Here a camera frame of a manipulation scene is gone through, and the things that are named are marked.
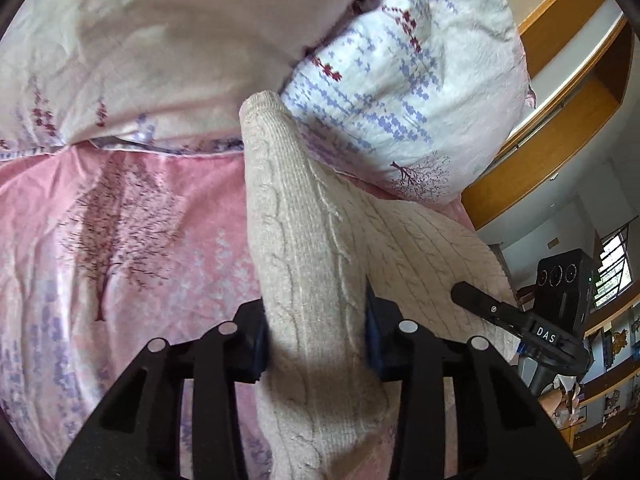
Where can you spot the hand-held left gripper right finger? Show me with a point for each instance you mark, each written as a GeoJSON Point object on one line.
{"type": "Point", "coordinates": [376, 345]}

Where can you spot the pale pink floral pillow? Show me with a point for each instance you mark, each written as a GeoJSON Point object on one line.
{"type": "Point", "coordinates": [175, 35]}

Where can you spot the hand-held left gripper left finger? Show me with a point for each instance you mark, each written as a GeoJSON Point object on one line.
{"type": "Point", "coordinates": [250, 347]}

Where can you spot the wooden wall shelf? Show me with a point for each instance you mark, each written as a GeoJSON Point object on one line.
{"type": "Point", "coordinates": [615, 375]}

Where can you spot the pink tree print bed sheet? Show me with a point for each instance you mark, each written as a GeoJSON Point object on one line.
{"type": "Point", "coordinates": [125, 235]}

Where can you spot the wooden headboard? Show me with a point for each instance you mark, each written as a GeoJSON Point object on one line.
{"type": "Point", "coordinates": [565, 130]}

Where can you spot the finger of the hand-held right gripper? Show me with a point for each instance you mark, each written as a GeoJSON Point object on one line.
{"type": "Point", "coordinates": [482, 304]}

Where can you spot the person's right hand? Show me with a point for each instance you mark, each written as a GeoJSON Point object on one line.
{"type": "Point", "coordinates": [554, 401]}

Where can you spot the window with metal bars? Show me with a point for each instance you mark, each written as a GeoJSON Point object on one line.
{"type": "Point", "coordinates": [612, 270]}

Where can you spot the blue flower tree print pillow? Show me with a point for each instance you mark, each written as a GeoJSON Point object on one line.
{"type": "Point", "coordinates": [425, 85]}

